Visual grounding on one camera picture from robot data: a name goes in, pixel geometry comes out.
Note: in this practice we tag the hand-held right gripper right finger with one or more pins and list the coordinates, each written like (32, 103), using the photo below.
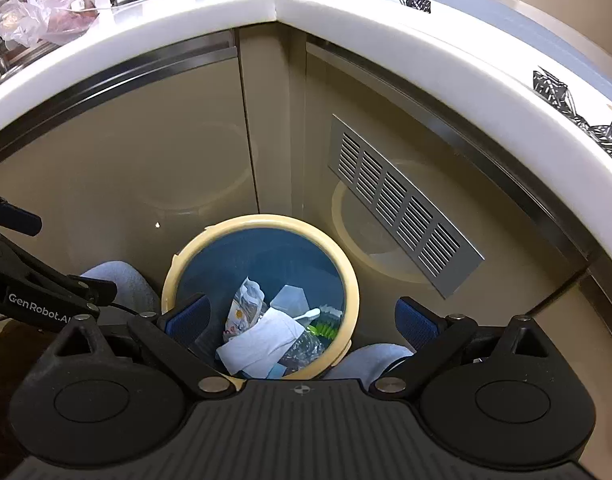
(416, 321)

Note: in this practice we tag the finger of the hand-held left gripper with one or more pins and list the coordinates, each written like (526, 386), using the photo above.
(15, 220)
(85, 290)

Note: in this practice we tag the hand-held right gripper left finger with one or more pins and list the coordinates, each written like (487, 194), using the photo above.
(188, 319)

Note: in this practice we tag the printed wrapper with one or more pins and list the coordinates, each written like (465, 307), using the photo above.
(243, 305)

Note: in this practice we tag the white tissue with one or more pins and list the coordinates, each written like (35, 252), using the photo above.
(261, 342)

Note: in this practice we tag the cream waste bin blue liner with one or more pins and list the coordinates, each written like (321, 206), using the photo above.
(266, 255)

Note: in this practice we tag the clear plastic bag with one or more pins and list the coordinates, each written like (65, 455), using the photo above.
(306, 347)

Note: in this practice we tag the white fluffy slipper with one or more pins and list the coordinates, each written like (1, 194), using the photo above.
(120, 282)
(371, 360)

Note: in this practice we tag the green snack packet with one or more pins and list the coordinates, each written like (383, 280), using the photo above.
(328, 322)

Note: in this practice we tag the small white box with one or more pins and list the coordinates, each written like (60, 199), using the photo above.
(288, 297)

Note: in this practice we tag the beige cabinet door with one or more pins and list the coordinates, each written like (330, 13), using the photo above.
(326, 85)
(110, 160)

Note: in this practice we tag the grey vent grille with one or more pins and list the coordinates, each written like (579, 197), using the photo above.
(401, 205)

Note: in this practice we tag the clear bag of meat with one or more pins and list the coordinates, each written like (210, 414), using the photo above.
(50, 20)

